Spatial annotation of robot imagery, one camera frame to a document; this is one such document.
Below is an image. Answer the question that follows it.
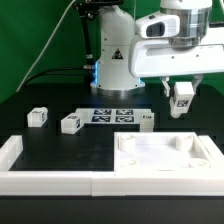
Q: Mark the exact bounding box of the white sheet with tags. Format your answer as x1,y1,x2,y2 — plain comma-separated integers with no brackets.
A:
76,108,154,124

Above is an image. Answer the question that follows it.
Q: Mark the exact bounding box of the white cable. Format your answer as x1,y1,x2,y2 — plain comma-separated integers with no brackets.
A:
15,0,78,93

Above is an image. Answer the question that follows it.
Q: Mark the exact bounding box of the white square tabletop part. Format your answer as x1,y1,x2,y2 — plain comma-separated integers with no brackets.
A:
114,132,224,174

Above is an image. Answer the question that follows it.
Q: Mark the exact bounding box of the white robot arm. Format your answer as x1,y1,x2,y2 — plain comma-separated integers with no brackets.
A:
91,0,224,96

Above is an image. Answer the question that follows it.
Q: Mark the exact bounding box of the white U-shaped obstacle fence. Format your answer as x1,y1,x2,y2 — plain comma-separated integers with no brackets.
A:
0,135,224,196

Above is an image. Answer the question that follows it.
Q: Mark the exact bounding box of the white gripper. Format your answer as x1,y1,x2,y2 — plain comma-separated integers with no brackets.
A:
129,9,224,97

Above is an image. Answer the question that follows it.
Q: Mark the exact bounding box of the black cable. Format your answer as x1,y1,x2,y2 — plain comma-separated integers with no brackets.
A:
24,67,91,86

